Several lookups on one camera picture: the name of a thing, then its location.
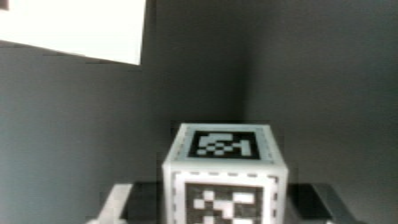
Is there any white tag sheet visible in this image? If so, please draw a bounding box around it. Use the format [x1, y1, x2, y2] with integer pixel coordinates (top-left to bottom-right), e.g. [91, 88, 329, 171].
[0, 0, 148, 65]

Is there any white tagged cube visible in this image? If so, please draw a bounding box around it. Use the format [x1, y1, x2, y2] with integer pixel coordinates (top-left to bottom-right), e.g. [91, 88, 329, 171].
[162, 123, 288, 224]

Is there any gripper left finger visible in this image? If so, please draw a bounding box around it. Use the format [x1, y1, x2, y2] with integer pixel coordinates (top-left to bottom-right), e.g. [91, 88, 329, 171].
[86, 183, 134, 224]

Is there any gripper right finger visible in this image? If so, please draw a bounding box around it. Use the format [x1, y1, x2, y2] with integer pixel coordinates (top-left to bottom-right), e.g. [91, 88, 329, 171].
[313, 183, 368, 224]

